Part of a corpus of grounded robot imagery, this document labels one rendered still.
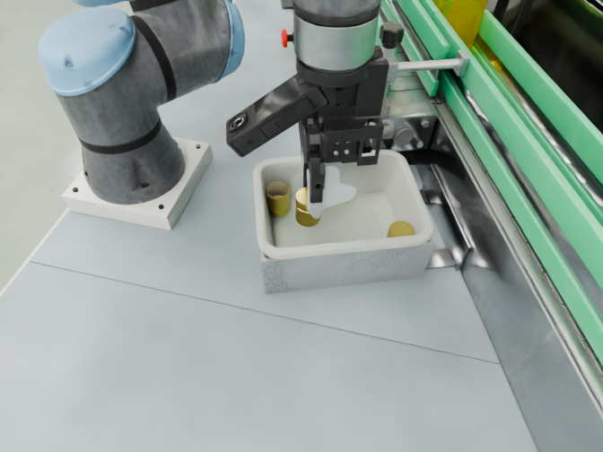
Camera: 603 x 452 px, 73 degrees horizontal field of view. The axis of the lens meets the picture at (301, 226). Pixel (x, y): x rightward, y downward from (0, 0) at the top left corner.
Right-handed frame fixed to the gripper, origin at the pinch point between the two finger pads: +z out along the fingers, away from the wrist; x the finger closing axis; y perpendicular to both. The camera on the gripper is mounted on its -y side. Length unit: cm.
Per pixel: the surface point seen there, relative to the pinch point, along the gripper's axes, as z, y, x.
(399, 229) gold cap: 2.7, 11.7, -4.4
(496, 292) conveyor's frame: 2.7, 20.4, -15.3
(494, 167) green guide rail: -6.0, 22.3, -3.1
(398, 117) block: -4.2, 14.6, 10.6
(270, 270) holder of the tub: 3.3, -6.0, -8.2
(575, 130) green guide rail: -11.0, 29.7, -3.5
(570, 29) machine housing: -10.6, 42.9, 20.1
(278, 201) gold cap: 3.4, -3.9, 3.4
